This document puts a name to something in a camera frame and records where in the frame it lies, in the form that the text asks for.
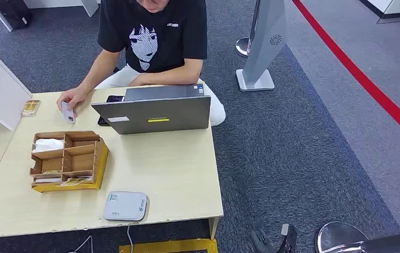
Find chrome stanchion post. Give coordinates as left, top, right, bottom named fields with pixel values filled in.
left=235, top=0, right=262, bottom=59

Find wooden table leg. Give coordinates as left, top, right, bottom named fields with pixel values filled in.
left=208, top=217, right=219, bottom=240

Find white paper stack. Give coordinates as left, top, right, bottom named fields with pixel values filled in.
left=32, top=138, right=65, bottom=153

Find black smartphone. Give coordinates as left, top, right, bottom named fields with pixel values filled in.
left=97, top=95, right=126, bottom=127

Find white reader cable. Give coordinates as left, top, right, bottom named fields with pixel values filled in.
left=126, top=225, right=134, bottom=253

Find grey laptop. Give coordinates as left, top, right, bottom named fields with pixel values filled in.
left=91, top=83, right=212, bottom=135

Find white card reader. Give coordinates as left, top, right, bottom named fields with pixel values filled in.
left=102, top=191, right=149, bottom=222

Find person's right hand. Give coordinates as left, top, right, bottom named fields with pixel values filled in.
left=56, top=86, right=89, bottom=118

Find red floor tape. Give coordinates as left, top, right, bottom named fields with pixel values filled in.
left=291, top=0, right=400, bottom=148

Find silver kiosk stand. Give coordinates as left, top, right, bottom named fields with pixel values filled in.
left=235, top=0, right=288, bottom=93

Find white floor cable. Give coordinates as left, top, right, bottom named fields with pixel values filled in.
left=68, top=235, right=94, bottom=253

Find yellow floor tape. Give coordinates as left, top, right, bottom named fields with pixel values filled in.
left=119, top=238, right=218, bottom=253

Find patterned gold card sleeves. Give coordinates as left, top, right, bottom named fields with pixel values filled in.
left=60, top=176, right=93, bottom=187

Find person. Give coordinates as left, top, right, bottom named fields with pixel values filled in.
left=56, top=0, right=227, bottom=127

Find white ID card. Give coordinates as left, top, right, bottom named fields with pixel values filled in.
left=61, top=101, right=76, bottom=124

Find black bag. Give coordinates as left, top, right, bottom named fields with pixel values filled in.
left=0, top=0, right=33, bottom=31

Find white desk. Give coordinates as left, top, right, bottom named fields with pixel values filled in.
left=0, top=0, right=102, bottom=33

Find white counter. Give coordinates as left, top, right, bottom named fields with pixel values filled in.
left=359, top=0, right=400, bottom=24

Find wooden compartment organizer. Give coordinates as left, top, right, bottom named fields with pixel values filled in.
left=29, top=131, right=107, bottom=184

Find gold card in clear case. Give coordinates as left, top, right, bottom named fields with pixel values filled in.
left=21, top=100, right=41, bottom=118

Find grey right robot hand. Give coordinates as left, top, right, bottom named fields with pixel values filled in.
left=250, top=228, right=275, bottom=253

